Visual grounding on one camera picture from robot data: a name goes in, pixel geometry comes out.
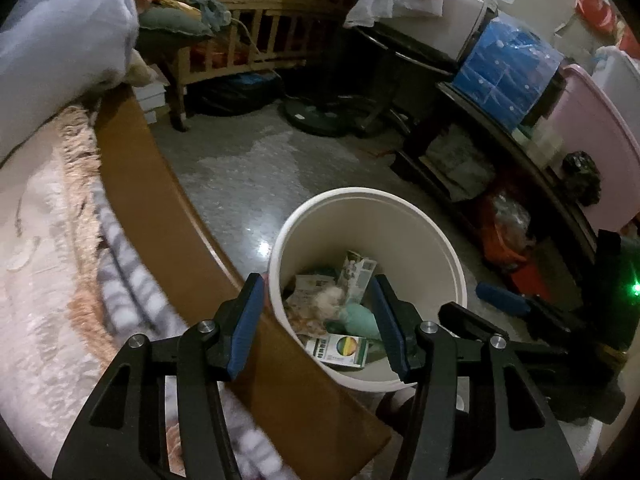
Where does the orange plastic bag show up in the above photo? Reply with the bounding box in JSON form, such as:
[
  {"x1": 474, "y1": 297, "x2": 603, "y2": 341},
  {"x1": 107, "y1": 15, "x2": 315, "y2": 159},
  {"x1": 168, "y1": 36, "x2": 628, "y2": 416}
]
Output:
[{"x1": 475, "y1": 192, "x2": 551, "y2": 296}]

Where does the small black plastic bag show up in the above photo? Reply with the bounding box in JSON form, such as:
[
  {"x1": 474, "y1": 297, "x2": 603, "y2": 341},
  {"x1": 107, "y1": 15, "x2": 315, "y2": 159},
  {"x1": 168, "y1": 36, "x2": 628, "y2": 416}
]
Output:
[{"x1": 560, "y1": 150, "x2": 603, "y2": 206}]

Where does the brown wooden bed board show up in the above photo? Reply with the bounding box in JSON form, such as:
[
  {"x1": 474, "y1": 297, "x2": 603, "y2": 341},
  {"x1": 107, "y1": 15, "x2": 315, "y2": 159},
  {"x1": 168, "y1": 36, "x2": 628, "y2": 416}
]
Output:
[{"x1": 92, "y1": 82, "x2": 393, "y2": 478}]

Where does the black round fan base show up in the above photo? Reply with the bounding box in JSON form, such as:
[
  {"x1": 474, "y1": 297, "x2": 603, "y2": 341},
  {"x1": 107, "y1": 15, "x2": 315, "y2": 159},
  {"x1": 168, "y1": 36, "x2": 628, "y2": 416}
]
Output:
[{"x1": 282, "y1": 95, "x2": 381, "y2": 138}]

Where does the blue storage box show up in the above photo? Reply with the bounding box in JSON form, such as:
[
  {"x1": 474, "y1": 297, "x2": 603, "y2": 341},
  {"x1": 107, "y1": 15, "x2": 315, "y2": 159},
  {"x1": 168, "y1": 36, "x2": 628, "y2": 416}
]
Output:
[{"x1": 452, "y1": 15, "x2": 566, "y2": 133}]

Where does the wooden crib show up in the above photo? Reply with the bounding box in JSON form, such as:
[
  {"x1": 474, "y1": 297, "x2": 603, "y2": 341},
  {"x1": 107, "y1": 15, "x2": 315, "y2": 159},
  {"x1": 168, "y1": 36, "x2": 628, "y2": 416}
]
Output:
[{"x1": 135, "y1": 0, "x2": 371, "y2": 133}]

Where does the teal cloth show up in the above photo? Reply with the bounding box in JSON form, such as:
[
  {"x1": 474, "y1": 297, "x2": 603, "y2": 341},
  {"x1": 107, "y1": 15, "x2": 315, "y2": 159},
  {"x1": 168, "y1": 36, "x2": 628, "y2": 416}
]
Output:
[{"x1": 192, "y1": 0, "x2": 233, "y2": 31}]

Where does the pink plastic tub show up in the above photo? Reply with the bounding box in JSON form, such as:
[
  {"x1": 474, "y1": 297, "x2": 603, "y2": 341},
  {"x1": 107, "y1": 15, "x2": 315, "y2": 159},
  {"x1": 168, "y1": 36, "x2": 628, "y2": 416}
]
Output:
[{"x1": 547, "y1": 62, "x2": 640, "y2": 233}]

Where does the stack of white boxes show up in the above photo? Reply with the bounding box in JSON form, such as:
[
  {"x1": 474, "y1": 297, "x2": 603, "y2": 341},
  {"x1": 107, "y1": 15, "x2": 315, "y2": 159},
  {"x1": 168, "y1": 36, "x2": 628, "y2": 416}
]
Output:
[{"x1": 135, "y1": 82, "x2": 168, "y2": 126}]

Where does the person in grey sweatshirt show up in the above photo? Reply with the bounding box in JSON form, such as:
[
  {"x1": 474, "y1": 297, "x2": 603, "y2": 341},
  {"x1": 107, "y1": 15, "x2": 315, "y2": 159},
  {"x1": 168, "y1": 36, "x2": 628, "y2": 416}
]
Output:
[{"x1": 0, "y1": 0, "x2": 141, "y2": 171}]

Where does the white appliance box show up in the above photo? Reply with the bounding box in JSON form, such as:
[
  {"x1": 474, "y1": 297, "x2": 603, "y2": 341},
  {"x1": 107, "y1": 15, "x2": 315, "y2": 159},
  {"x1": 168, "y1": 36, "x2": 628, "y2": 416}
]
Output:
[{"x1": 435, "y1": 0, "x2": 498, "y2": 61}]

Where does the grey cloth bag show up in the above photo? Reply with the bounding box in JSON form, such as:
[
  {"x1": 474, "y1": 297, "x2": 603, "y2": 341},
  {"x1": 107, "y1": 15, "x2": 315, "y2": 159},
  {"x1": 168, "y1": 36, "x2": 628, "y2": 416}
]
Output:
[{"x1": 425, "y1": 125, "x2": 496, "y2": 203}]

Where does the white plastic bucket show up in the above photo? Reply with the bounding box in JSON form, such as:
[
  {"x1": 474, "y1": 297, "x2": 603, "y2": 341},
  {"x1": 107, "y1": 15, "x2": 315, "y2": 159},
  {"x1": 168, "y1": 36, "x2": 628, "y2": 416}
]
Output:
[{"x1": 267, "y1": 187, "x2": 468, "y2": 393}]

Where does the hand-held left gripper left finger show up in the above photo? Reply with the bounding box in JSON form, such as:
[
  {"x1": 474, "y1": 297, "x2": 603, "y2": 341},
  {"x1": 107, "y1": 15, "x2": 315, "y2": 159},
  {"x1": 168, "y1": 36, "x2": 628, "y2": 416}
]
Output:
[{"x1": 51, "y1": 272, "x2": 266, "y2": 480}]

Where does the dark wooden low shelf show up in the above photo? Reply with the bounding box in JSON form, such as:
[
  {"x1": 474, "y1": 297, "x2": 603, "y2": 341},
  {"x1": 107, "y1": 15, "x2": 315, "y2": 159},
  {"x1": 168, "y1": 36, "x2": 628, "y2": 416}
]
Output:
[{"x1": 390, "y1": 80, "x2": 616, "y2": 281}]

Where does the green cushion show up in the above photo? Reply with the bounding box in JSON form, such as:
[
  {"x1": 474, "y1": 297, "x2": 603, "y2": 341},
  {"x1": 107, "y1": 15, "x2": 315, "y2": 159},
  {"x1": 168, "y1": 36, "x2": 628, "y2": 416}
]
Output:
[{"x1": 137, "y1": 5, "x2": 216, "y2": 41}]

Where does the white tissue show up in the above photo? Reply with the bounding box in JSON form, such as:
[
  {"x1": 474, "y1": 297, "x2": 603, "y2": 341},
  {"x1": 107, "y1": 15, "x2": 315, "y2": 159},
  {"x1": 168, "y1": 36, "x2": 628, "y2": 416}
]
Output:
[{"x1": 310, "y1": 285, "x2": 351, "y2": 323}]

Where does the white plastic container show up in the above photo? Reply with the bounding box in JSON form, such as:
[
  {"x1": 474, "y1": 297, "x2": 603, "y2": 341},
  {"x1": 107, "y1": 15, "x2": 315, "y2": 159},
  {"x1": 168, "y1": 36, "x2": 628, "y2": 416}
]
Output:
[{"x1": 590, "y1": 45, "x2": 640, "y2": 111}]

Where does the grey striped plush blanket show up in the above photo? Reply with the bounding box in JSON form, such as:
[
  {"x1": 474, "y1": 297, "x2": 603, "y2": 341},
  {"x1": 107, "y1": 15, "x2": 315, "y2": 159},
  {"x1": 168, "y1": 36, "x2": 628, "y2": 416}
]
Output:
[{"x1": 90, "y1": 180, "x2": 296, "y2": 480}]

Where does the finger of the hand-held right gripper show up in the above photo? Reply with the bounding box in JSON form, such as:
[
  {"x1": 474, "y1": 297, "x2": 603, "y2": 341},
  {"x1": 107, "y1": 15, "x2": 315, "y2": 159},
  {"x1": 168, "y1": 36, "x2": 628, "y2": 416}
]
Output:
[
  {"x1": 437, "y1": 301, "x2": 518, "y2": 348},
  {"x1": 475, "y1": 282, "x2": 576, "y2": 331}
]

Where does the red plastic bag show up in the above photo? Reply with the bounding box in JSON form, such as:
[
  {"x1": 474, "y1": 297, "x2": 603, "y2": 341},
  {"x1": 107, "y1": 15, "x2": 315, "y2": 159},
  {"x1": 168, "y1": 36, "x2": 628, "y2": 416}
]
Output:
[{"x1": 575, "y1": 0, "x2": 640, "y2": 56}]

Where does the large black bag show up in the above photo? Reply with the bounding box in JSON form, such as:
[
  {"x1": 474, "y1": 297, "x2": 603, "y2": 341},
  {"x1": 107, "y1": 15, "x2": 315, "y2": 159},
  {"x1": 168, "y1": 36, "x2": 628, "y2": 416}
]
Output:
[{"x1": 192, "y1": 72, "x2": 286, "y2": 116}]

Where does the tall white medicine box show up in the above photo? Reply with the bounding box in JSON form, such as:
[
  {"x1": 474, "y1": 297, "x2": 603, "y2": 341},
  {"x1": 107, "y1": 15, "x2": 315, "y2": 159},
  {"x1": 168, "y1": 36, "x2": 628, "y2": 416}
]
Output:
[{"x1": 303, "y1": 334, "x2": 371, "y2": 372}]

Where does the black metal stand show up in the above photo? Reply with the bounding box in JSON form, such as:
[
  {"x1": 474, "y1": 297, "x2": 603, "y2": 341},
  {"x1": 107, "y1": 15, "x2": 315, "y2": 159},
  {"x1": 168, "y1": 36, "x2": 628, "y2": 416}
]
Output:
[{"x1": 350, "y1": 25, "x2": 461, "y2": 136}]

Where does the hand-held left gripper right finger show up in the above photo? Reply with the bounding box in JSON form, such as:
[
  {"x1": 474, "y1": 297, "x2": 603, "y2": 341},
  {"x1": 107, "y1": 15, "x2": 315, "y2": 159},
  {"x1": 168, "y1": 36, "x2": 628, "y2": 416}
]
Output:
[{"x1": 370, "y1": 274, "x2": 583, "y2": 480}]

